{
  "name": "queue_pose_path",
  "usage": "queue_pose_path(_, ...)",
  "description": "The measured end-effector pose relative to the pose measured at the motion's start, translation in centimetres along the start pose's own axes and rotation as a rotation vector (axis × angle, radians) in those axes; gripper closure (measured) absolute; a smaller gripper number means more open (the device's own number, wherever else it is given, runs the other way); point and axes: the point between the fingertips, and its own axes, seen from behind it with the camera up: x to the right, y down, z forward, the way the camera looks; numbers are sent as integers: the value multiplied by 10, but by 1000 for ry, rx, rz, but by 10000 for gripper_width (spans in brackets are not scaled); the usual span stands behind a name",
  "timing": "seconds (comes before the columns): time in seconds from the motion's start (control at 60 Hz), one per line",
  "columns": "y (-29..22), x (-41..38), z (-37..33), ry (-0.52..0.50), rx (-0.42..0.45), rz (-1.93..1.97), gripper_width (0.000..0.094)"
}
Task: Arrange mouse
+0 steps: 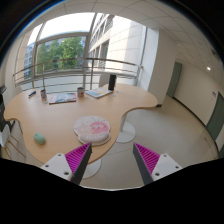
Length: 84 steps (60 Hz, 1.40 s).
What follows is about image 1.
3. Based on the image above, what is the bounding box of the pink round mouse pad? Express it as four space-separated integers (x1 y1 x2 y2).
74 116 111 146

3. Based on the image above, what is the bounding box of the white printed mug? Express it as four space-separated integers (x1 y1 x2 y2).
77 87 85 97

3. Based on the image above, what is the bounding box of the light green computer mouse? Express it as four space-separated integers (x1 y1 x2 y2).
34 133 46 145

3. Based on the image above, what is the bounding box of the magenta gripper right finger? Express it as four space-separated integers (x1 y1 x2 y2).
133 143 182 185

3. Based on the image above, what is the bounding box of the colourful magazine on table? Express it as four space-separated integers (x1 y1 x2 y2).
48 93 76 105

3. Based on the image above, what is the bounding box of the black speaker box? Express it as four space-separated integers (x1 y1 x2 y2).
108 74 116 91

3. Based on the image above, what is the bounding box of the wooden curved table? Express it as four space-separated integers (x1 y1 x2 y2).
4 84 158 164

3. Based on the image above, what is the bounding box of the blue pen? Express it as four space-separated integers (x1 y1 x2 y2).
28 91 36 98

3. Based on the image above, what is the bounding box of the green door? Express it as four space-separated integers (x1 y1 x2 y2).
206 93 224 140
167 62 182 97

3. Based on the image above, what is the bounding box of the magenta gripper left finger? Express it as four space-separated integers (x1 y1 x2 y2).
41 143 92 185

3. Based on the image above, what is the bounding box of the open book on table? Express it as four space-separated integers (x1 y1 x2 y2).
86 87 111 98

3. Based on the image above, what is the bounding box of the green door near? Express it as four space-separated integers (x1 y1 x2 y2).
206 93 224 140

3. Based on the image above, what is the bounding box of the green door far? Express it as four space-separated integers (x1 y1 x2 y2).
167 62 182 97

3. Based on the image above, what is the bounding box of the white round table base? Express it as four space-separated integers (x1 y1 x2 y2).
116 115 136 143

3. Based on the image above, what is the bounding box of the metal window railing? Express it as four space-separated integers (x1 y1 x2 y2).
13 57 143 86

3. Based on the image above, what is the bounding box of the small printed can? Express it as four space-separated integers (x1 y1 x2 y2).
40 89 47 101

